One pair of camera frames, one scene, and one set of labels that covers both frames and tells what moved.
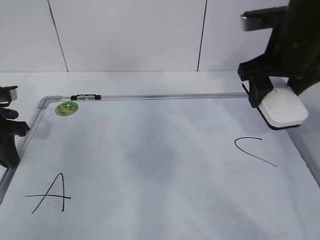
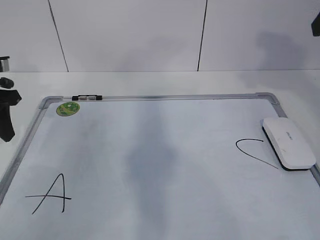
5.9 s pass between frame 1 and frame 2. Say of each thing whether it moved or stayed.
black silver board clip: stayed
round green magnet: stayed
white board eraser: moved
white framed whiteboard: stayed
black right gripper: moved
